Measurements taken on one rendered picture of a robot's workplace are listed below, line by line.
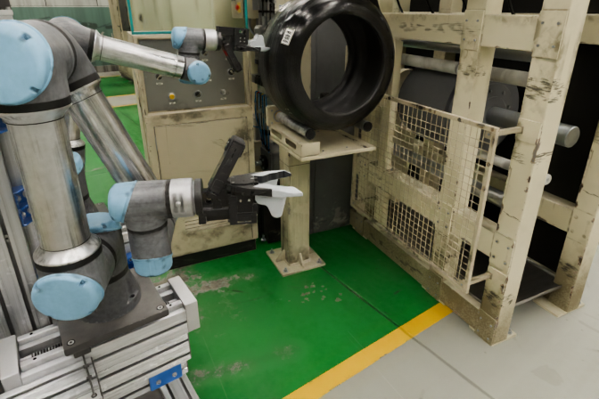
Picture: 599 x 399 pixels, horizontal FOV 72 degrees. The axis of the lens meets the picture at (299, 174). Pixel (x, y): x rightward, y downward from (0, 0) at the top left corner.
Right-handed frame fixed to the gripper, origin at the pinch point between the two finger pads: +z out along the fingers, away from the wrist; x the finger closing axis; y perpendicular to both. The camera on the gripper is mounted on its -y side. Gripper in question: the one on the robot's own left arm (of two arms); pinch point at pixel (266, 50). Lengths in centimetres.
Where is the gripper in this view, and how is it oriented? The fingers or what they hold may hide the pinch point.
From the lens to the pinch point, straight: 166.8
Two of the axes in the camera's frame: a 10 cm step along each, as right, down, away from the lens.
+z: 9.0, -0.6, 4.2
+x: -4.2, -3.4, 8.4
